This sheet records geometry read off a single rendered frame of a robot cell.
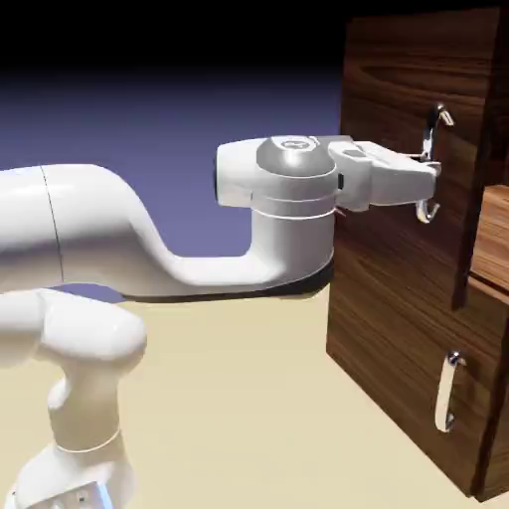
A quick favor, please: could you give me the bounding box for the dark wood cabinet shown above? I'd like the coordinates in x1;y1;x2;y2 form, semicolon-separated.
324;5;509;503

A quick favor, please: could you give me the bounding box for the curved silver door handle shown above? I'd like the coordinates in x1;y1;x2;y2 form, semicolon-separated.
415;101;455;225
433;349;467;434

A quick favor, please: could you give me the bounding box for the dark wood door, free handle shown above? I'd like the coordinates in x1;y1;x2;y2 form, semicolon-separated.
324;254;503;501

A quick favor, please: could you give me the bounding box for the dark wood door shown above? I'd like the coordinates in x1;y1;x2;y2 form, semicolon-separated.
324;254;503;501
332;6;501;312

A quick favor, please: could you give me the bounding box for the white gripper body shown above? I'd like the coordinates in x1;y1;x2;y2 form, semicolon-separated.
354;139;438;208

